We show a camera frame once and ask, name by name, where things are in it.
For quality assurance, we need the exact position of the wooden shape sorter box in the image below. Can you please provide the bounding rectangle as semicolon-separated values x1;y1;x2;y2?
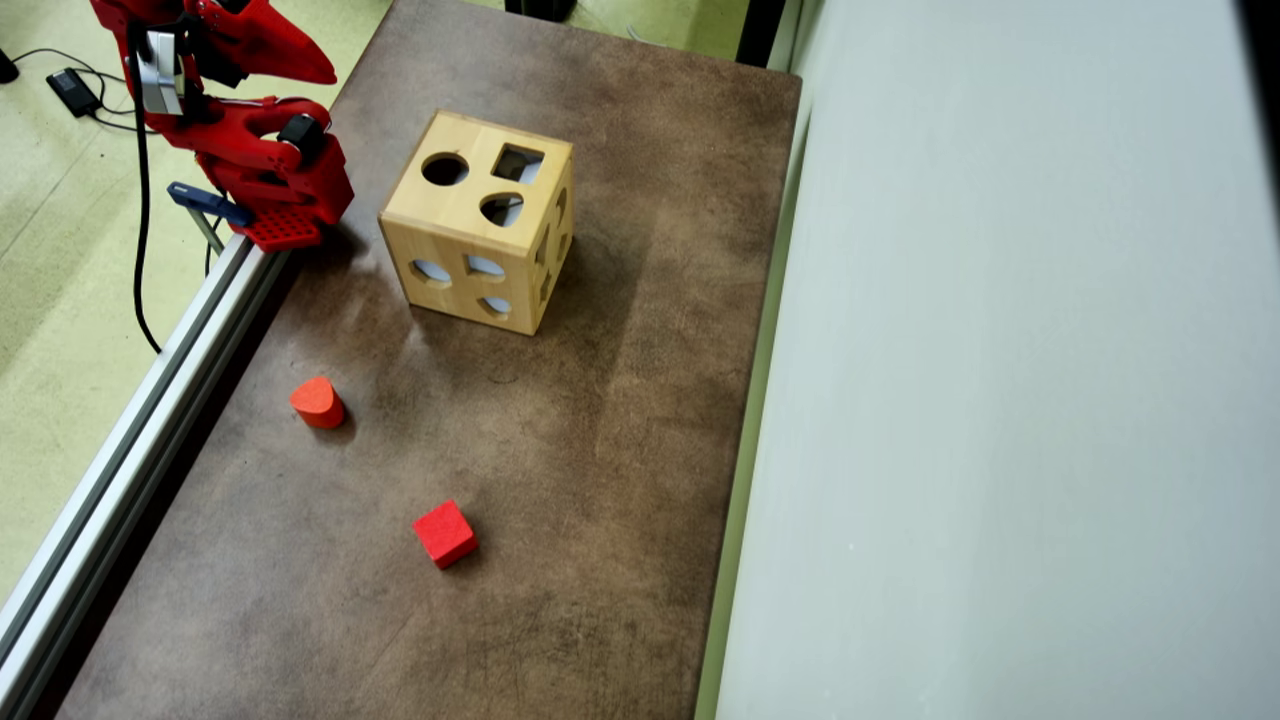
378;110;576;336

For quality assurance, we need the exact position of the aluminium profile rail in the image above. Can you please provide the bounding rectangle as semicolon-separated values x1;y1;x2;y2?
0;232;291;720

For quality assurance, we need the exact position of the blue table clamp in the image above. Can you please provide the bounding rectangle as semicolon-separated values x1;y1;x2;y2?
167;181;253;256

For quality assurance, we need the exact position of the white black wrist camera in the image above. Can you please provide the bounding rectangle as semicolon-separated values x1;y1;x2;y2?
135;30;187;117

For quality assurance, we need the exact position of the thick black camera cable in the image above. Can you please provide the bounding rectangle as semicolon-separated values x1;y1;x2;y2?
125;20;163;356

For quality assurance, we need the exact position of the black power adapter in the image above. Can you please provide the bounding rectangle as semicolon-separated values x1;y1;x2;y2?
46;67;103;118
10;47;141;131

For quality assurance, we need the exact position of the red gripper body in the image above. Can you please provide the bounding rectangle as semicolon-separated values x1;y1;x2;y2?
184;0;253;87

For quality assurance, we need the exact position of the red cube block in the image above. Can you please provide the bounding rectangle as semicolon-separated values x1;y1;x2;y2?
412;499;480;570

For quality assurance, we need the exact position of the red rounded wedge block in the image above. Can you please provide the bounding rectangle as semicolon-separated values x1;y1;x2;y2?
290;375;347;431

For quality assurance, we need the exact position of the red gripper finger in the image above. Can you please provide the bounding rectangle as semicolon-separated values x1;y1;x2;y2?
240;0;339;87

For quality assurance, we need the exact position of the dark vertical post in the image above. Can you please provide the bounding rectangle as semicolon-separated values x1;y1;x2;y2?
736;0;791;71

